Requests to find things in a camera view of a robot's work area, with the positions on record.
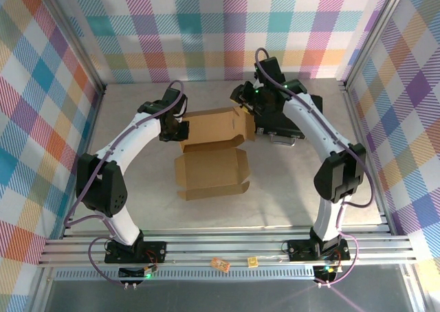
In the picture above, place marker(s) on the brown cardboard paper box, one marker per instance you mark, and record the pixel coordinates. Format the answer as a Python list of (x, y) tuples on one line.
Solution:
[(209, 167)]

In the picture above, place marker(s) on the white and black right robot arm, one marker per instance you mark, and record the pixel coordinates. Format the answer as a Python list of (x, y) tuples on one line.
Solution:
[(309, 119)]

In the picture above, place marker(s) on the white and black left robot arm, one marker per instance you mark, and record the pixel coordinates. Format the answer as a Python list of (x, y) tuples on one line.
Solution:
[(130, 143)]

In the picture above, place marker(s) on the orange printed tag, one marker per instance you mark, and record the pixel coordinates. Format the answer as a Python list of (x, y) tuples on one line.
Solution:
[(220, 264)]

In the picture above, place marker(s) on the slotted metal grille strip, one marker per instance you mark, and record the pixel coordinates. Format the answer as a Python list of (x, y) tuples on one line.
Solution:
[(206, 274)]

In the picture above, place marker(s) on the small yellow tag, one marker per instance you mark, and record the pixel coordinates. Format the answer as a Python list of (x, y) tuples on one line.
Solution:
[(252, 261)]

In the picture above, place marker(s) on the black controller board with light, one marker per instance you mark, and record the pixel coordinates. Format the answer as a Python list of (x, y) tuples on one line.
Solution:
[(326, 272), (135, 272)]

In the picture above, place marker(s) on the aluminium side rail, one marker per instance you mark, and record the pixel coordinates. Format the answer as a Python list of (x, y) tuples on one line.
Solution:
[(361, 126), (91, 119)]

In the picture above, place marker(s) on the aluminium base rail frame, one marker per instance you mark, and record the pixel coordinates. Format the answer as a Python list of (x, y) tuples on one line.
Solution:
[(223, 245)]

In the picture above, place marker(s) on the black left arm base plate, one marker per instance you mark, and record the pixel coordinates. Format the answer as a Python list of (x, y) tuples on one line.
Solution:
[(154, 250)]

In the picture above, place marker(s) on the aluminium frame post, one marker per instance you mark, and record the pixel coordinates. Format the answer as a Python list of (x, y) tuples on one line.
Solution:
[(74, 33), (373, 33)]

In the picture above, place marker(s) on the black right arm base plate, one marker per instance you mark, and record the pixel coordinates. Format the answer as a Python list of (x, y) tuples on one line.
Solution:
[(302, 248)]

